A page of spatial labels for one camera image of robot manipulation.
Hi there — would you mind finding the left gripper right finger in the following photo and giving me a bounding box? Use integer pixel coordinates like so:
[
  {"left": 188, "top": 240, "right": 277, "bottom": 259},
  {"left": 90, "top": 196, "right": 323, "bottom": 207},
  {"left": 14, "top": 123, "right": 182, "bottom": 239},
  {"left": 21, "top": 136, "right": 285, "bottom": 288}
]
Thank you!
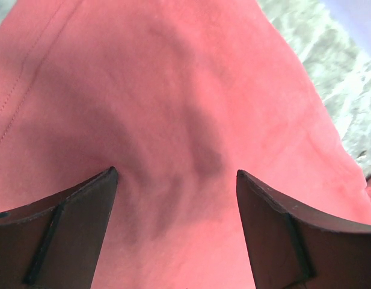
[{"left": 236, "top": 170, "right": 371, "bottom": 288}]

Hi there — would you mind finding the salmon pink t shirt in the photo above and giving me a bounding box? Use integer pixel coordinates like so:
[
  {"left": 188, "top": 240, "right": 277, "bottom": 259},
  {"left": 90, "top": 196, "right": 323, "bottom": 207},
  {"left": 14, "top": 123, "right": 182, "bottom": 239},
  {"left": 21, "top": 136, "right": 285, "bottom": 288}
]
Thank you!
[{"left": 0, "top": 1, "right": 371, "bottom": 288}]

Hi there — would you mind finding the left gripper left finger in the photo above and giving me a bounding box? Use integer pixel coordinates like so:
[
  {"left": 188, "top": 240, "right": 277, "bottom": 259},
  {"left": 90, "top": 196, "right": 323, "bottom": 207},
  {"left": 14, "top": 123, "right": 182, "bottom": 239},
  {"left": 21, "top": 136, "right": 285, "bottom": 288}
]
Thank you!
[{"left": 0, "top": 167, "right": 118, "bottom": 289}]

